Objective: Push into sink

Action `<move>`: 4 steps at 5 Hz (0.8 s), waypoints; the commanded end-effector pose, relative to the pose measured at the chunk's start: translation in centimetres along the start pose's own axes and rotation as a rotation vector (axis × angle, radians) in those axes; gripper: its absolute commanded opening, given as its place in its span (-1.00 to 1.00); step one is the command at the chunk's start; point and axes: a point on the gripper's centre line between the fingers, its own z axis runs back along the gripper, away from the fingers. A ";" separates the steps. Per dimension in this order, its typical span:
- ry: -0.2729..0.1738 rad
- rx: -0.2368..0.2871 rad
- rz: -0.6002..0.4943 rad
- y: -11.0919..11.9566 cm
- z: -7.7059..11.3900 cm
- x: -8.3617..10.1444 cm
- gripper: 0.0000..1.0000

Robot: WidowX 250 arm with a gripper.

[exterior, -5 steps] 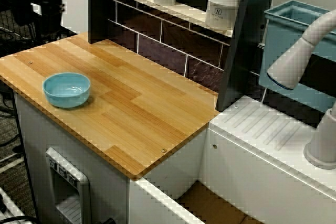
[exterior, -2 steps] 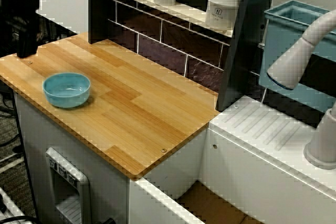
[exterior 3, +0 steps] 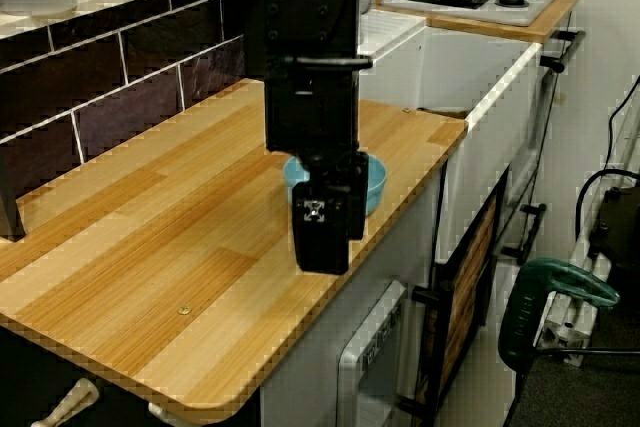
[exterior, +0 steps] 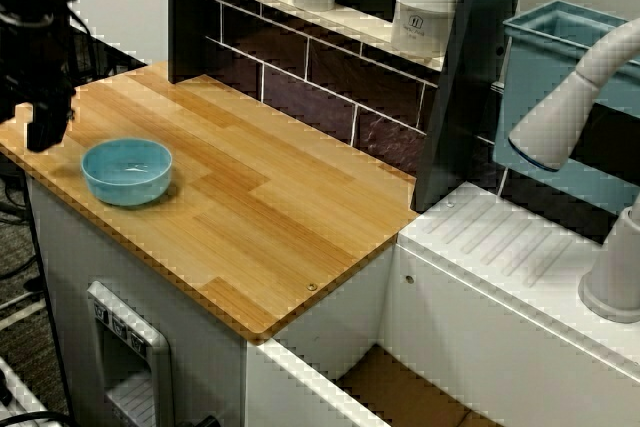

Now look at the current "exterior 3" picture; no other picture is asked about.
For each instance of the dark grey upright post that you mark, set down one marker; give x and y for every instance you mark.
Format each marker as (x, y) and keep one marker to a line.
(10, 197)

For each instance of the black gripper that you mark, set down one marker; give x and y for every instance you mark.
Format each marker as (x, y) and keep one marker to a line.
(330, 167)

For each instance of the wood panel oven door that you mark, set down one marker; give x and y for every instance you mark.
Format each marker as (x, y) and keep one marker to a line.
(470, 267)

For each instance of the white toy kitchen cabinet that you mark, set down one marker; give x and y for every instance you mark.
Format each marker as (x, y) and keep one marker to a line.
(290, 397)

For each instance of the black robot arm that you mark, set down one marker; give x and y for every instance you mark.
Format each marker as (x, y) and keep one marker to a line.
(310, 22)

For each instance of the blue ceramic bowl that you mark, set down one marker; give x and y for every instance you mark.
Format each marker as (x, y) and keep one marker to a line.
(376, 187)

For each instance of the black electronics box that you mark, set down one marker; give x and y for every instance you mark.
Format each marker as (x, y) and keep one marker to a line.
(617, 227)

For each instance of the green power tool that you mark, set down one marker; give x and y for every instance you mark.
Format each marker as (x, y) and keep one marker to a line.
(560, 279)

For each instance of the white toy sink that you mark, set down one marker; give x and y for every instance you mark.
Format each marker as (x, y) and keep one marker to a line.
(450, 72)

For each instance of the grey dispenser panel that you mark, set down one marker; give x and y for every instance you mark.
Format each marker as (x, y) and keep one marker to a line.
(372, 347)

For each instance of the silver aluminium extrusion rail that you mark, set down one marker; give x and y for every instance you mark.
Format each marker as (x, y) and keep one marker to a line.
(565, 332)

